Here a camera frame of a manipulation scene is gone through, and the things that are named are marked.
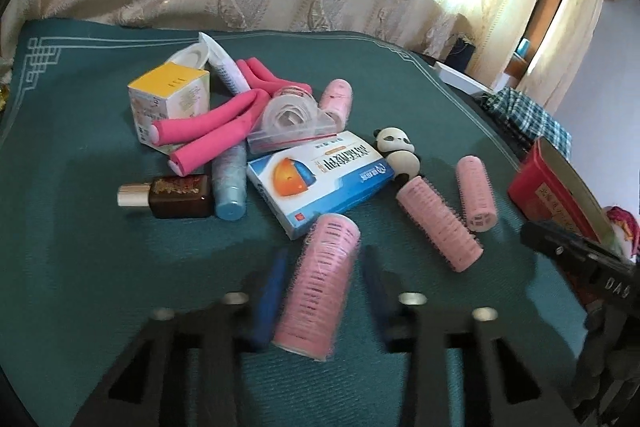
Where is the brown cosmetic bottle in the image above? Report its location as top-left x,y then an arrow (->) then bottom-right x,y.
116,174 -> 213,219

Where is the light blue glitter tube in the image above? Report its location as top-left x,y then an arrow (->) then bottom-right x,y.
212,141 -> 247,221

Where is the pink foam curler rod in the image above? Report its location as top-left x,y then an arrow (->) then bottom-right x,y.
149,89 -> 270,176
236,57 -> 288,94

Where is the panda figurine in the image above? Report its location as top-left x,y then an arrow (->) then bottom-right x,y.
373,127 -> 421,187

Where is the blue white medicine box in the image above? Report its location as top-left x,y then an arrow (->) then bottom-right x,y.
246,131 -> 394,239

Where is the yellow white carton box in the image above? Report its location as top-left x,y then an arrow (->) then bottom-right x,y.
128,62 -> 209,155

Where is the clear tape dispenser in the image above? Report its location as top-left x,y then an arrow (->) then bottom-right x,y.
246,87 -> 338,156

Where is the red tin box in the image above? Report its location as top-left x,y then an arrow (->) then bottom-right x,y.
508,136 -> 615,249

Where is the green table mat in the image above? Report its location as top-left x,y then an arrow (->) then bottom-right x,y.
1,20 -> 585,426

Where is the plaid folded cloth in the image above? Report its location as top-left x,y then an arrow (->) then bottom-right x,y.
480,87 -> 572,160

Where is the white power strip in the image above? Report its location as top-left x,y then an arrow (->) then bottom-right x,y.
433,62 -> 492,96

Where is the white tube sachet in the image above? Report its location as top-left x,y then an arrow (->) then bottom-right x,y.
198,32 -> 250,95

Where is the white round lid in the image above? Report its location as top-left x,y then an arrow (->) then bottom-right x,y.
167,43 -> 208,69

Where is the small pink hair roller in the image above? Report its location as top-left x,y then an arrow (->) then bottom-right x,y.
319,78 -> 352,132

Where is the blue cup on sill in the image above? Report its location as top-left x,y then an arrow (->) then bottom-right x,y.
515,37 -> 530,58

